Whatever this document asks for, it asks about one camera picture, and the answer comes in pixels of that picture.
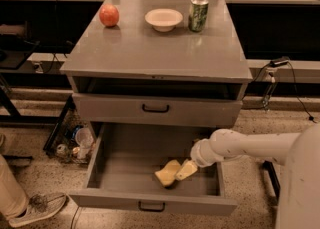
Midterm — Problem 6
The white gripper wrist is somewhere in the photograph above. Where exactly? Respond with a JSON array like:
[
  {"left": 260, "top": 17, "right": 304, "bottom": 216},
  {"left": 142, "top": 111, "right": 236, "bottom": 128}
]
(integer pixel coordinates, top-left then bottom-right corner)
[{"left": 174, "top": 139, "right": 217, "bottom": 181}]

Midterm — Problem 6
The yellow sponge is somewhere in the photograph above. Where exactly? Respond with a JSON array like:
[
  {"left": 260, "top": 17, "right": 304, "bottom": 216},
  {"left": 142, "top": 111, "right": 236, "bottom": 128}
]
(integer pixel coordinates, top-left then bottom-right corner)
[{"left": 155, "top": 160, "right": 181, "bottom": 187}]

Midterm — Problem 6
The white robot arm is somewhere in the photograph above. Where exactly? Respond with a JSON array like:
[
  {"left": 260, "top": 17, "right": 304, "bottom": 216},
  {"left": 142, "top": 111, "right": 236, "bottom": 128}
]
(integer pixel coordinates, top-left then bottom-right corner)
[{"left": 175, "top": 124, "right": 320, "bottom": 229}]

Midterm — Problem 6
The closed grey upper drawer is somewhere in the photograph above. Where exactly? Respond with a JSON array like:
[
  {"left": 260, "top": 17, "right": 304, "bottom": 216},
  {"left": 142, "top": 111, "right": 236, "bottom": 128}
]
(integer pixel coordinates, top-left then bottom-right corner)
[{"left": 72, "top": 93, "right": 242, "bottom": 128}]

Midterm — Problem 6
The open grey lower drawer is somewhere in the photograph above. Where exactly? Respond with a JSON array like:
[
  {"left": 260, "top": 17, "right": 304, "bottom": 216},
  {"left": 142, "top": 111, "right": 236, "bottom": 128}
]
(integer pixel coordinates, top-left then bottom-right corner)
[{"left": 70, "top": 123, "right": 237, "bottom": 216}]

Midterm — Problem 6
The grey drawer cabinet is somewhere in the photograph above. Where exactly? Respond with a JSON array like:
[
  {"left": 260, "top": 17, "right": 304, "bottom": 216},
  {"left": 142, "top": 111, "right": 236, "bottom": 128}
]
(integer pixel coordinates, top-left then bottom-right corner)
[{"left": 59, "top": 0, "right": 253, "bottom": 141}]

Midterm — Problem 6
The black metal bar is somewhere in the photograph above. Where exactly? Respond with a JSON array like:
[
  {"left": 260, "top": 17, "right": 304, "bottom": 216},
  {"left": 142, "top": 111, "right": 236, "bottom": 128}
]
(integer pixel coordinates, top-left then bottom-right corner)
[{"left": 263, "top": 161, "right": 281, "bottom": 198}]

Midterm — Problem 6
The clear plastic cup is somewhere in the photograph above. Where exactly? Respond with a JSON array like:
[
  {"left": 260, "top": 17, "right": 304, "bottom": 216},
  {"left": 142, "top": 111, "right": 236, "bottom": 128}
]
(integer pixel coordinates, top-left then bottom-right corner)
[{"left": 75, "top": 128, "right": 94, "bottom": 148}]

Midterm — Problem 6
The black power adapter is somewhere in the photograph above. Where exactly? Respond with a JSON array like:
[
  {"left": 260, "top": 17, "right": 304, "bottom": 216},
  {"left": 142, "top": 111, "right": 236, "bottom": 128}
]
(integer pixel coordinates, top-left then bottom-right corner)
[{"left": 269, "top": 56, "right": 289, "bottom": 68}]

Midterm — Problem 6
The white bowl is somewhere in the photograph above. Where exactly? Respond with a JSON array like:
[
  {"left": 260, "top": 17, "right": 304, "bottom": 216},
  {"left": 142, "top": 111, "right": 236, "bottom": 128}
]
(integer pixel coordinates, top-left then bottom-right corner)
[{"left": 145, "top": 9, "right": 183, "bottom": 32}]

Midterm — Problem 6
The green soda can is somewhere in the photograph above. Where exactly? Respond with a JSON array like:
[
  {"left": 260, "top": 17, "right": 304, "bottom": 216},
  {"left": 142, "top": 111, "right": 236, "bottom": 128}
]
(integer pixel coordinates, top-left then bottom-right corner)
[{"left": 188, "top": 0, "right": 209, "bottom": 32}]

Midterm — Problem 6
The red apple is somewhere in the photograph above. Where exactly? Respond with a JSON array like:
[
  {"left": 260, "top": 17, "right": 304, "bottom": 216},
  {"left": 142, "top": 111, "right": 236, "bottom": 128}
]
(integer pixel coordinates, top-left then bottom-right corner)
[{"left": 99, "top": 4, "right": 119, "bottom": 27}]

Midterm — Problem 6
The beige trouser leg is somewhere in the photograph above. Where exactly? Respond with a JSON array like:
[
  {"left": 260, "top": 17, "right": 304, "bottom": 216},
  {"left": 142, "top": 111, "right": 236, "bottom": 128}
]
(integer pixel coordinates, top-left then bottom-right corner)
[{"left": 0, "top": 155, "right": 29, "bottom": 220}]

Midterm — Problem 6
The wire basket with items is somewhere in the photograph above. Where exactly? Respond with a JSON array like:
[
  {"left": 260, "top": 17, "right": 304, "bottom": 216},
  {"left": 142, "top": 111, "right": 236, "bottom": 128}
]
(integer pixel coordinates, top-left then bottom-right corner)
[{"left": 43, "top": 96, "right": 95, "bottom": 164}]

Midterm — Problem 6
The black cable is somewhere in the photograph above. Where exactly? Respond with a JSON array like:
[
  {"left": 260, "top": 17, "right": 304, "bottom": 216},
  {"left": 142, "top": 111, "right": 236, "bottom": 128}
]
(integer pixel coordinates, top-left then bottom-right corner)
[{"left": 241, "top": 60, "right": 317, "bottom": 124}]

